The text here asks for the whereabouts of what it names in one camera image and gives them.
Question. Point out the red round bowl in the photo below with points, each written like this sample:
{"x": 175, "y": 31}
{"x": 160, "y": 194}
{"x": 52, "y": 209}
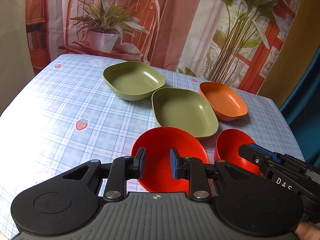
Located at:
{"x": 157, "y": 176}
{"x": 227, "y": 146}

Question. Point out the blue plaid tablecloth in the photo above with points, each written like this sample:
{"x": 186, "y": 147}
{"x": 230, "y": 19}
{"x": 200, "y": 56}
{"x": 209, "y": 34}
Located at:
{"x": 66, "y": 115}

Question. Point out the green square bowl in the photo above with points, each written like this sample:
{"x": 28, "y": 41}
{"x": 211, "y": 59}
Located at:
{"x": 133, "y": 80}
{"x": 184, "y": 109}

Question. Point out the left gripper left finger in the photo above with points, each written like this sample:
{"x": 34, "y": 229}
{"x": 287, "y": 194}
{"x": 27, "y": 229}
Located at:
{"x": 120, "y": 171}

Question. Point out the printed backdrop curtain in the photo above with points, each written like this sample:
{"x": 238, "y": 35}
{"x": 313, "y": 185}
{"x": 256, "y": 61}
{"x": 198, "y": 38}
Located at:
{"x": 235, "y": 42}

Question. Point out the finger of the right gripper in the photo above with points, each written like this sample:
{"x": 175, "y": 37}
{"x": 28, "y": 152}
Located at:
{"x": 264, "y": 151}
{"x": 252, "y": 155}

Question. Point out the person's right hand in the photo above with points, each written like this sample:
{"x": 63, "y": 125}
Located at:
{"x": 308, "y": 231}

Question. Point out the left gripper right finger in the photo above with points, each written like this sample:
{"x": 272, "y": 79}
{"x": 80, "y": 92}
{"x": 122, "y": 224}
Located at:
{"x": 191, "y": 169}

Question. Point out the orange square bowl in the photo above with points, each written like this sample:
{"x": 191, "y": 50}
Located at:
{"x": 225, "y": 102}

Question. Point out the teal curtain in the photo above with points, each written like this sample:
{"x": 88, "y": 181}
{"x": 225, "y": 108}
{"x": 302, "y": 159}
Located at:
{"x": 301, "y": 111}

